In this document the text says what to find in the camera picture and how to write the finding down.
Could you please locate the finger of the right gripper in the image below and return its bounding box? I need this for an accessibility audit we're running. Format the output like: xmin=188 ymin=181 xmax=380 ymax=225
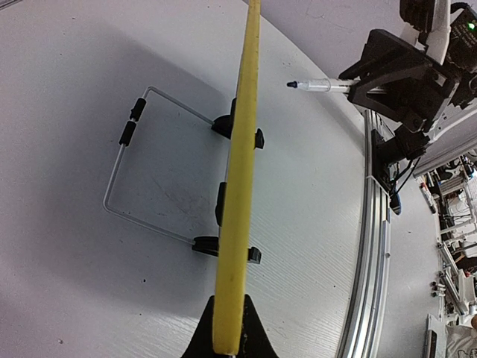
xmin=338 ymin=29 xmax=461 ymax=131

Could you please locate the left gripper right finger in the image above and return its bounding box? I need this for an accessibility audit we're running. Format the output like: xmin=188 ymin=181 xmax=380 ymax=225
xmin=238 ymin=295 xmax=278 ymax=358

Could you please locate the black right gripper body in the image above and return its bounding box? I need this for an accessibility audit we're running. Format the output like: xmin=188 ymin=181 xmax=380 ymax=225
xmin=394 ymin=1 xmax=476 ymax=123

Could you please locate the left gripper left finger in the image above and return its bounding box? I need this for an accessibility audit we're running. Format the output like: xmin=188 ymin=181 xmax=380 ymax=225
xmin=181 ymin=296 xmax=218 ymax=358

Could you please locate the yellow framed small whiteboard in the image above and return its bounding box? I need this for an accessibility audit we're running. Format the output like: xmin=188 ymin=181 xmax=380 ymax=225
xmin=212 ymin=1 xmax=261 ymax=356

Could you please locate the white marker pen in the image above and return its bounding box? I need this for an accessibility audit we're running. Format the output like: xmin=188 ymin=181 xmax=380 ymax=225
xmin=286 ymin=78 xmax=358 ymax=93

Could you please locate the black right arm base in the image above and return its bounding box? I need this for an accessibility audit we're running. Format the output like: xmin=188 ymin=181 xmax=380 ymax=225
xmin=371 ymin=129 xmax=403 ymax=215

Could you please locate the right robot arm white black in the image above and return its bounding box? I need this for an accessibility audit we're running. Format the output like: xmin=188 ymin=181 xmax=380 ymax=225
xmin=339 ymin=1 xmax=476 ymax=173

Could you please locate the black left whiteboard foot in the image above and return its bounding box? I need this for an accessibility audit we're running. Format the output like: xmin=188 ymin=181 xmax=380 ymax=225
xmin=247 ymin=247 xmax=262 ymax=264

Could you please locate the black whiteboard foot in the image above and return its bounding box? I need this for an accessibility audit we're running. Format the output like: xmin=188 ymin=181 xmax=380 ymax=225
xmin=254 ymin=128 xmax=265 ymax=149
xmin=247 ymin=247 xmax=262 ymax=264

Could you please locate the black right whiteboard foot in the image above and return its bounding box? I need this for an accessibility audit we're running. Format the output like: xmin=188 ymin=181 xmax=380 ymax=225
xmin=254 ymin=128 xmax=265 ymax=149

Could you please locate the wire whiteboard stand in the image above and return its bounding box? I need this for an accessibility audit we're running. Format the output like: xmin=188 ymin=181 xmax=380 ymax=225
xmin=103 ymin=87 xmax=229 ymax=256

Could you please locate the aluminium front rail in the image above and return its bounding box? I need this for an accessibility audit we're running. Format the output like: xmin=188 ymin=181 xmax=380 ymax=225
xmin=336 ymin=110 xmax=391 ymax=357

